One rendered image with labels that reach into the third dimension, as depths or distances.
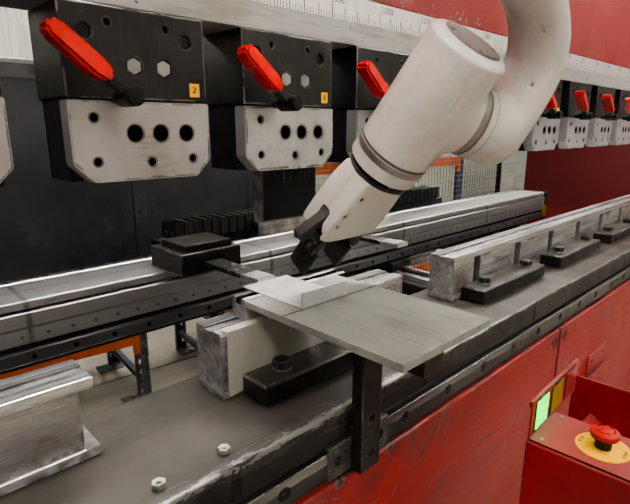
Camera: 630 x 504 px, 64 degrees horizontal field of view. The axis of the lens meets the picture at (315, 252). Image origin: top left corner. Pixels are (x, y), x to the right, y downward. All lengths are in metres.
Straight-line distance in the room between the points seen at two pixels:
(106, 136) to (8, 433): 0.31
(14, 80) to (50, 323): 0.46
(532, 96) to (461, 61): 0.10
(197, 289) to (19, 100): 0.47
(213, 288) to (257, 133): 0.41
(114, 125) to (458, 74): 0.33
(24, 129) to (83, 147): 0.56
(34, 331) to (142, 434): 0.27
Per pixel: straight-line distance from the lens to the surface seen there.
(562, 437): 0.88
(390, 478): 0.85
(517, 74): 0.58
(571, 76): 1.47
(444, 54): 0.49
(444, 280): 1.09
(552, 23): 0.54
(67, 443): 0.63
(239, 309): 0.71
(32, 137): 1.09
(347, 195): 0.56
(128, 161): 0.55
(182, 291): 0.94
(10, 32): 4.77
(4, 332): 0.84
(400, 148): 0.52
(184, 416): 0.69
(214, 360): 0.70
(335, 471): 0.73
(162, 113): 0.57
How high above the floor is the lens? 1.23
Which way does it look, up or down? 14 degrees down
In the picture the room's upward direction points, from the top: straight up
